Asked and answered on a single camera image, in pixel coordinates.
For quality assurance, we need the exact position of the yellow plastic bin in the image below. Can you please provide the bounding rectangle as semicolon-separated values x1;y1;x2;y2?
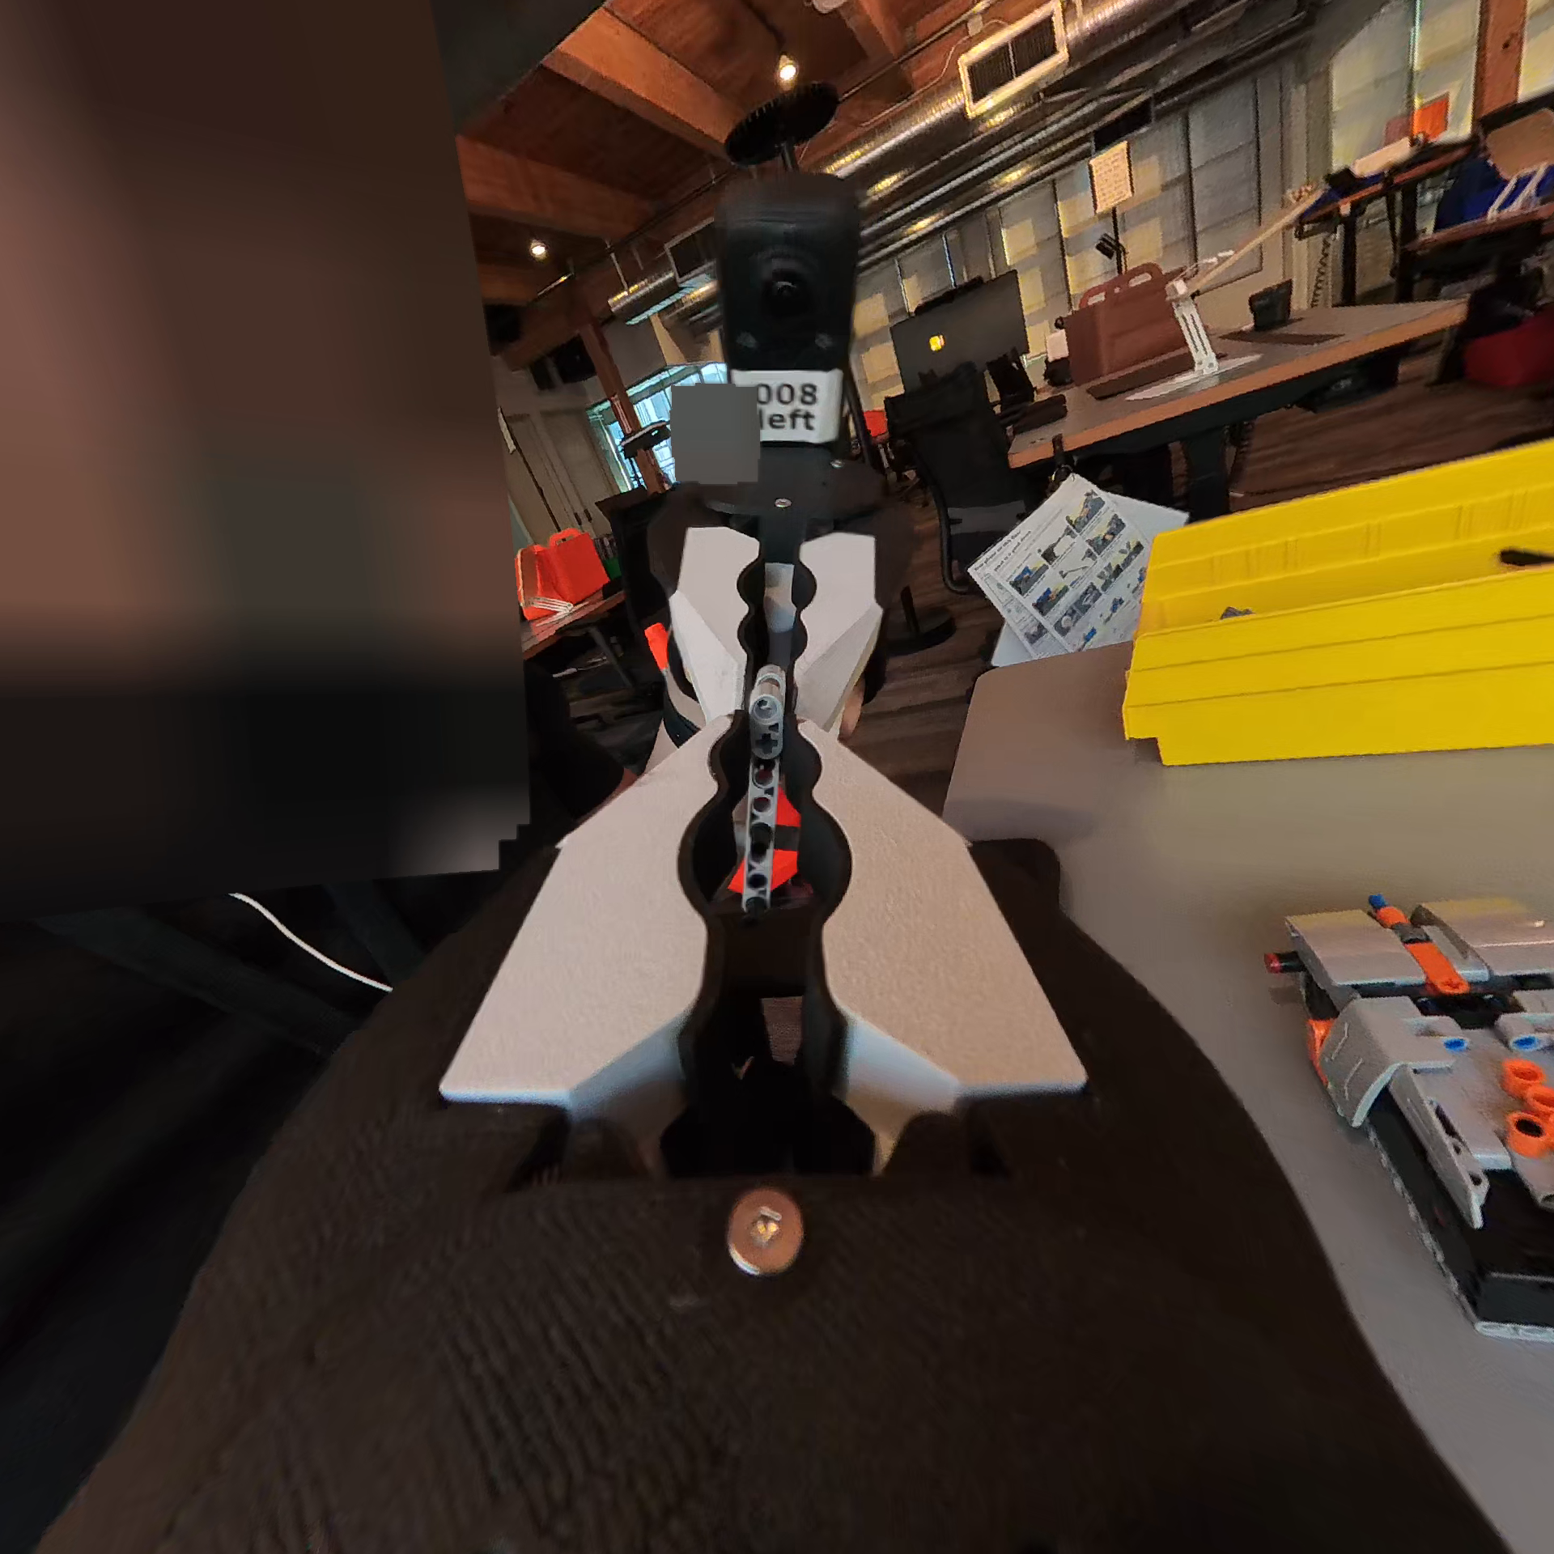
1125;439;1554;770

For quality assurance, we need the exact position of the red storage bin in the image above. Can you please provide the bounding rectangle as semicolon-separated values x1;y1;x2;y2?
1462;323;1554;391

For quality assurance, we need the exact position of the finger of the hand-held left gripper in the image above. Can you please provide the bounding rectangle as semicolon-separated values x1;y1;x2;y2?
661;532;766;742
777;532;882;737

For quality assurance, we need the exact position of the grey toy brick beam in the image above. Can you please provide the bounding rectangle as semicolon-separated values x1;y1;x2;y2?
728;663;810;922

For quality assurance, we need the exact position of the silver ventilation duct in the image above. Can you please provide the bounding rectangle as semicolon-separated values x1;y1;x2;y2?
804;0;1203;174

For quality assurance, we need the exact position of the dark cloth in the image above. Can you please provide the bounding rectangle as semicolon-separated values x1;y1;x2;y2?
0;873;536;1554

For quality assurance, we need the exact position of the black office chair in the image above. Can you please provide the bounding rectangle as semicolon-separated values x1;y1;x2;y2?
903;362;1037;638

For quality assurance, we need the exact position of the printed instruction sheet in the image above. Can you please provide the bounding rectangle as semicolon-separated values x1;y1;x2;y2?
969;473;1189;669

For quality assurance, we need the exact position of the grey toy brick vehicle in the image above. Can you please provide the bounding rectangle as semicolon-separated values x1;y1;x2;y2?
1264;895;1554;1339

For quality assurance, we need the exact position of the black monitor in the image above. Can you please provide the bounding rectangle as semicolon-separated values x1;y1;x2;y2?
891;271;1031;381

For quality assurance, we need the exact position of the brown tool bag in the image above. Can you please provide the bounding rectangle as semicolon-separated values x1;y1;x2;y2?
1061;264;1200;394

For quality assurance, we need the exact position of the white cord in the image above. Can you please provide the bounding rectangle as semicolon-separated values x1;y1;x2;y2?
228;892;394;995

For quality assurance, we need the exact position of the white ceiling air vent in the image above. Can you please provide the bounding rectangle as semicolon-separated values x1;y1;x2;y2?
959;5;1071;121

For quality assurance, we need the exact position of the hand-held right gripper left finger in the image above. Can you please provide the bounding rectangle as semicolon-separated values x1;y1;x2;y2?
441;715;745;1170

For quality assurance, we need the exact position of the grey background table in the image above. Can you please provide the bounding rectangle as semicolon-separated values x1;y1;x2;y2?
1006;297;1472;520

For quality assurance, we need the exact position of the orange case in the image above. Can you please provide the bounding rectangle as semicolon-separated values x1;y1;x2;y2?
514;528;614;627

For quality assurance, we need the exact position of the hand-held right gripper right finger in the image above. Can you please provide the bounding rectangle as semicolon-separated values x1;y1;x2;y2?
781;725;1088;1165

